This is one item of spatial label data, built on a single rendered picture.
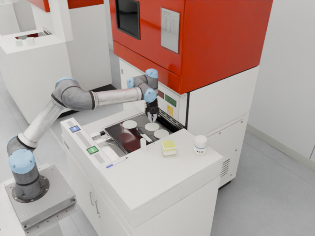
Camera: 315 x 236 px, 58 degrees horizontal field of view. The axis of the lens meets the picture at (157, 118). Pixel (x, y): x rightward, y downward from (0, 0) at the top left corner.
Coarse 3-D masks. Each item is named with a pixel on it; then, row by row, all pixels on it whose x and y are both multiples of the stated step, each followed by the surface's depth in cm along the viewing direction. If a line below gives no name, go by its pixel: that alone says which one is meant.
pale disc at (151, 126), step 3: (150, 123) 200; (153, 123) 200; (156, 123) 200; (147, 126) 196; (150, 126) 196; (153, 126) 196; (156, 126) 196; (147, 129) 194; (150, 129) 194; (153, 129) 194; (156, 129) 194
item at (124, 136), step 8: (136, 120) 203; (144, 120) 203; (112, 128) 195; (120, 128) 195; (144, 128) 195; (160, 128) 195; (112, 136) 187; (120, 136) 187; (128, 136) 187; (136, 136) 187; (152, 136) 187; (120, 144) 180; (128, 144) 181; (136, 144) 181; (128, 152) 174
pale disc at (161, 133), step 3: (162, 129) 194; (156, 132) 191; (159, 132) 191; (162, 132) 191; (165, 132) 191; (156, 135) 188; (159, 135) 188; (162, 135) 188; (165, 135) 188; (159, 138) 186
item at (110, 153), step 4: (104, 144) 184; (104, 148) 180; (108, 148) 180; (104, 152) 177; (108, 152) 177; (112, 152) 177; (108, 156) 174; (112, 156) 174; (116, 156) 174; (112, 160) 171
